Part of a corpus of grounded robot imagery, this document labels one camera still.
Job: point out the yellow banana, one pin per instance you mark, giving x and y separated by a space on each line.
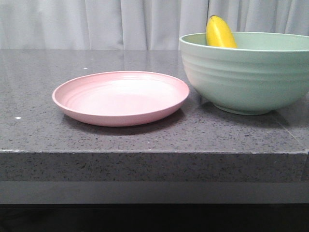
219 34

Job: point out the white curtain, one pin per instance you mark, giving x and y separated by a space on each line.
137 24

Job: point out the pink plate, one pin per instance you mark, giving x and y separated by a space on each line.
121 98

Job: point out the green bowl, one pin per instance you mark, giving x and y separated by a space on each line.
267 71

